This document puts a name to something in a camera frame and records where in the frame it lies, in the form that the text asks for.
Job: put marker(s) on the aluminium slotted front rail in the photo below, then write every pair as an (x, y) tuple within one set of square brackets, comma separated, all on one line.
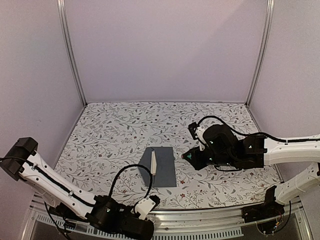
[(200, 224)]

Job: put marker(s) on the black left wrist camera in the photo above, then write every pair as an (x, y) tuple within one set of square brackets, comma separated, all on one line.
[(156, 200)]

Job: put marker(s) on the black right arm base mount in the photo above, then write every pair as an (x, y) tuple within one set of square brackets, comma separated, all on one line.
[(269, 208)]

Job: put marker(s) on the grey-blue envelope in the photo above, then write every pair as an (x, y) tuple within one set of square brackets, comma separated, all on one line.
[(165, 172)]

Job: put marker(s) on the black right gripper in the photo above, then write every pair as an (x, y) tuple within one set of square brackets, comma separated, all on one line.
[(196, 162)]

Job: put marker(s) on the aluminium frame post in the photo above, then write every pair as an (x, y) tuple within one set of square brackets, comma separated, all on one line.
[(270, 5), (61, 7)]

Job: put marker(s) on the beige lined letter paper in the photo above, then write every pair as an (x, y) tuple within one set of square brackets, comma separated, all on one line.
[(153, 163)]

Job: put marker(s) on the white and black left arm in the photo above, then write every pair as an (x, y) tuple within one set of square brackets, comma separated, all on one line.
[(23, 162)]

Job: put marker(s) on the left aluminium frame post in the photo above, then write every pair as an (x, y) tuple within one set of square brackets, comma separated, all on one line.
[(61, 7)]

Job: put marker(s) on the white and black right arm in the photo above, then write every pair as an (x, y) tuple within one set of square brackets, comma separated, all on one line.
[(220, 147)]

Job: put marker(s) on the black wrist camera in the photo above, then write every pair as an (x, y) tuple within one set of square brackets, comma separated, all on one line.
[(156, 200), (192, 128)]

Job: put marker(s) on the right aluminium frame post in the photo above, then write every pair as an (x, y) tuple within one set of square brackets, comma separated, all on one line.
[(270, 5)]

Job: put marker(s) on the green glue stick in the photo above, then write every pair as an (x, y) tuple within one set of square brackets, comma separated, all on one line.
[(187, 156)]

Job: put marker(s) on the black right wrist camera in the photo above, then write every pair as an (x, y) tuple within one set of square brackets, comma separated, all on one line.
[(192, 128)]

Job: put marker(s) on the floral patterned table mat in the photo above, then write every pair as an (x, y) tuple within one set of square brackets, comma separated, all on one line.
[(112, 135)]

